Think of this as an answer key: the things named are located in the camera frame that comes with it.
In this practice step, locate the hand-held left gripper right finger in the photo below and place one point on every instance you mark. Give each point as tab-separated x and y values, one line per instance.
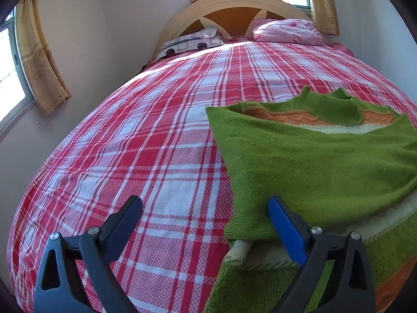
288	231

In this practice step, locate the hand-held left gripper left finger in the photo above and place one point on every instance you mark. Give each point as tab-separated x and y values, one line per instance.
120	231

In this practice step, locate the green knit sweater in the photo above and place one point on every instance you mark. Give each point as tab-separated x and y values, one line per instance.
309	163

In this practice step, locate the red plaid bed sheet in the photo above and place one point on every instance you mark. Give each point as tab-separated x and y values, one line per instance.
146	120

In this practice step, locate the pink cloth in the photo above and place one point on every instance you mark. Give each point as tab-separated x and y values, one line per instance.
342	48

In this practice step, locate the side window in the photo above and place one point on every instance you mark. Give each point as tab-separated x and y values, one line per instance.
9	71

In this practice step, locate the pink pillow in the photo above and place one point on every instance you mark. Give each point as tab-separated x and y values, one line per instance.
286	31

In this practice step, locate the grey patterned pillow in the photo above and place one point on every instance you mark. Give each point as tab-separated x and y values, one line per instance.
192	40

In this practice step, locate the cream wooden headboard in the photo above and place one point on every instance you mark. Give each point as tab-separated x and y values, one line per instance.
228	16

